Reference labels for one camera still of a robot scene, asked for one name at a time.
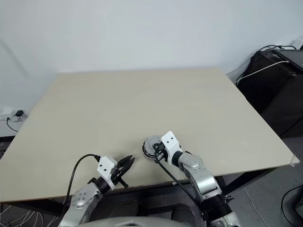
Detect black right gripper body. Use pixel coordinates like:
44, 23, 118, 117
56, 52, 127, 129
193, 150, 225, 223
152, 141, 170, 164

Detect silver stator housing copper coils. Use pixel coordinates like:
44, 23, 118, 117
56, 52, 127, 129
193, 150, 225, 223
143, 138, 161, 159

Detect black floor cable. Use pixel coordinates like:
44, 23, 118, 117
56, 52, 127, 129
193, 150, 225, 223
281, 185, 303, 227

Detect white wall socket box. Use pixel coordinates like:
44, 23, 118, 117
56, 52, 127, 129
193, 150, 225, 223
292, 35, 303, 49

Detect black adapter cord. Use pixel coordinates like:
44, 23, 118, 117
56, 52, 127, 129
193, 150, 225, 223
6, 117, 18, 133

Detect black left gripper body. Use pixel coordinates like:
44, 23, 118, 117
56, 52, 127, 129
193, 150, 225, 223
110, 164, 129, 189

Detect white power strip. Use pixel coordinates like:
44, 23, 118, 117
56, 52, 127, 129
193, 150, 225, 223
0, 108, 29, 122

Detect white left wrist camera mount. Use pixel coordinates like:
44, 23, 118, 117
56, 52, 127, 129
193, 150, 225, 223
97, 156, 118, 190

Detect thin white floor cable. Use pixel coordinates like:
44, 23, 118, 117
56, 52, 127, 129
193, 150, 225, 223
243, 189, 263, 220

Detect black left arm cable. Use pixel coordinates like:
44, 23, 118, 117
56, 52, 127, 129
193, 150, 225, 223
62, 154, 100, 211

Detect black equipment cabinet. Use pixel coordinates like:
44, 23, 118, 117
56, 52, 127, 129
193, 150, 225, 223
236, 48, 303, 139

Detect black cable above cabinet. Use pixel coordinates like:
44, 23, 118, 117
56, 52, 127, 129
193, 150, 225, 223
259, 44, 296, 52

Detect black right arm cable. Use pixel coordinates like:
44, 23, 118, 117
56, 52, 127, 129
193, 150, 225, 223
153, 151, 206, 213

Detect grey robot torso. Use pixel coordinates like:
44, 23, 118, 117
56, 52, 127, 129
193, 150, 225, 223
80, 217, 187, 227

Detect dark rounded shape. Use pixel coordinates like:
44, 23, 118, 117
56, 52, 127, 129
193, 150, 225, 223
171, 205, 197, 223

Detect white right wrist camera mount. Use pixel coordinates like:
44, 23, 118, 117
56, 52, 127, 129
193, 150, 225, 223
160, 131, 183, 164

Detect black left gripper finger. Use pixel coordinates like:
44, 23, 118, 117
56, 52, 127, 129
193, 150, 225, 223
117, 154, 134, 168
121, 157, 136, 173

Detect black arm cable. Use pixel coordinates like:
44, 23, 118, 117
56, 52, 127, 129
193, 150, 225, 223
153, 151, 206, 213
62, 154, 100, 211

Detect white cable on cabinet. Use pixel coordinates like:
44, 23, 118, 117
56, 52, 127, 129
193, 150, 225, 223
235, 60, 289, 86

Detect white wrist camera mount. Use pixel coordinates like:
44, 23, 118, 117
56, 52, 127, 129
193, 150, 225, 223
160, 131, 183, 164
97, 156, 118, 190

